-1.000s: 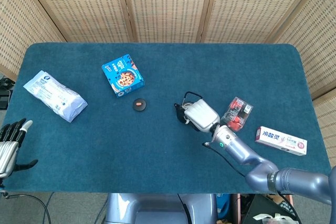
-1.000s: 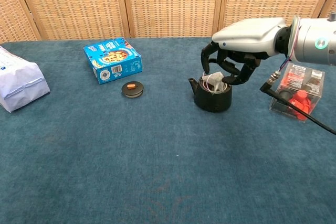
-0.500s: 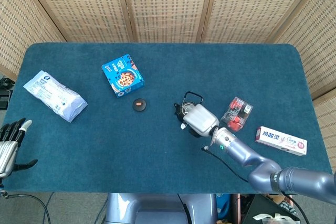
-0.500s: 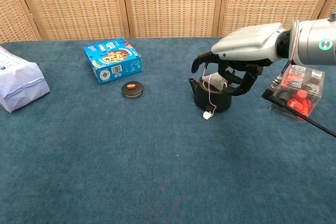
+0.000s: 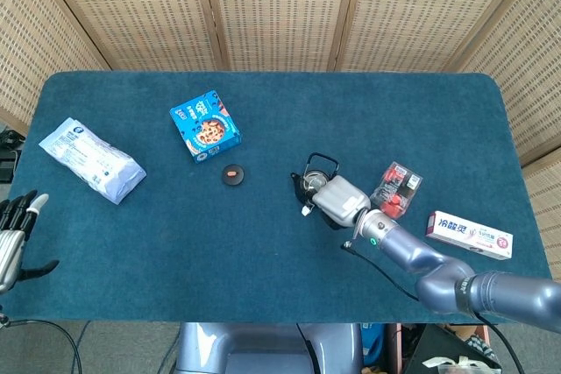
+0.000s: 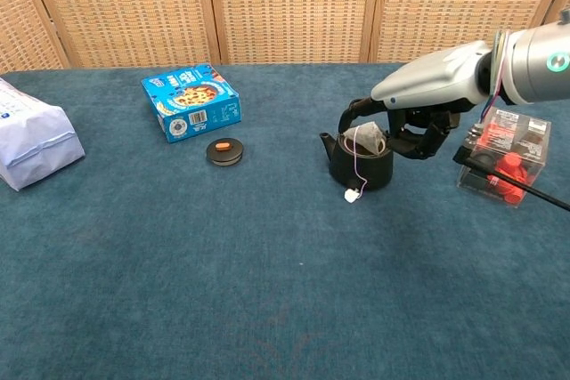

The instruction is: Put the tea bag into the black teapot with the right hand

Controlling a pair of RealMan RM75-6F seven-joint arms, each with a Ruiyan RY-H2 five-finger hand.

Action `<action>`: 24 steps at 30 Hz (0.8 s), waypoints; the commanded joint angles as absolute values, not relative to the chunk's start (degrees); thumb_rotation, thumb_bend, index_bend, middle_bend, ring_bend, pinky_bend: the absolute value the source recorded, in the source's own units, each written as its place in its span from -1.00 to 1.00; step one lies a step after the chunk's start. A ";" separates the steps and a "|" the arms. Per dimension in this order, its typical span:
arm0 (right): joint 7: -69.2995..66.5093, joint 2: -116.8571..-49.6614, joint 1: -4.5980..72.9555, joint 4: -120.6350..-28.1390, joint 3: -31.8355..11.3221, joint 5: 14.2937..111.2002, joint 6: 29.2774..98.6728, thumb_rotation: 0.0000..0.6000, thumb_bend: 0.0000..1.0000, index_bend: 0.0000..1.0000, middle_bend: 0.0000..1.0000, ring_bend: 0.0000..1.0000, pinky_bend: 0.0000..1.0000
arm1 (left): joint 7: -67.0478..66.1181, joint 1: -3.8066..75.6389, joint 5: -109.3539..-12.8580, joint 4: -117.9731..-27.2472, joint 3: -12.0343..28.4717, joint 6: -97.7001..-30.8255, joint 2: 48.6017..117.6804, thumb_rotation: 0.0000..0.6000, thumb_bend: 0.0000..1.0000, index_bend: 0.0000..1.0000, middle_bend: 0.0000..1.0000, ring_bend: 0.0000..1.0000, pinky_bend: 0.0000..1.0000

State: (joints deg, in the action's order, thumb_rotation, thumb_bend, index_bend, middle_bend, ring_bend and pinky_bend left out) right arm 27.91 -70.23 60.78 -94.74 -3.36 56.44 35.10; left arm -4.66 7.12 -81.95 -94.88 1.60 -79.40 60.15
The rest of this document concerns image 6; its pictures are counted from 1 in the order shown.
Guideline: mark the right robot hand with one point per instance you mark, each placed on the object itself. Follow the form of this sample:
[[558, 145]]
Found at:
[[432, 77]]

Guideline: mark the grey pyramid tea bag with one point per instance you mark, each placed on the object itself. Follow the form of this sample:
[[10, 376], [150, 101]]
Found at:
[[369, 135]]

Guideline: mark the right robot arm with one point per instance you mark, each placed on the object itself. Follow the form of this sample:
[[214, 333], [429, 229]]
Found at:
[[534, 68]]

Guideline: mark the clear box of capsules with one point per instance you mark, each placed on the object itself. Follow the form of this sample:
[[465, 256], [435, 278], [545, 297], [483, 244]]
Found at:
[[512, 166]]

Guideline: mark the wicker folding screen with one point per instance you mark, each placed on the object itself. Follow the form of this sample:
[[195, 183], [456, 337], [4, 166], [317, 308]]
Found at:
[[289, 6]]

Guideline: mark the black lid with orange knob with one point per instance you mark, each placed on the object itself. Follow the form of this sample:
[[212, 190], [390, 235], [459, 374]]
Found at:
[[225, 156]]

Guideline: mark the blue cookie box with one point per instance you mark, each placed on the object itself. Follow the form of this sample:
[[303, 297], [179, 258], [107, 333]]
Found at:
[[191, 99]]

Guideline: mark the blue table cloth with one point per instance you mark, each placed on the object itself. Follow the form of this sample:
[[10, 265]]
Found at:
[[178, 264]]

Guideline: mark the pale lavender paper package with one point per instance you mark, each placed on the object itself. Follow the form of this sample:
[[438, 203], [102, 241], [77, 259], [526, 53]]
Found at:
[[35, 144]]

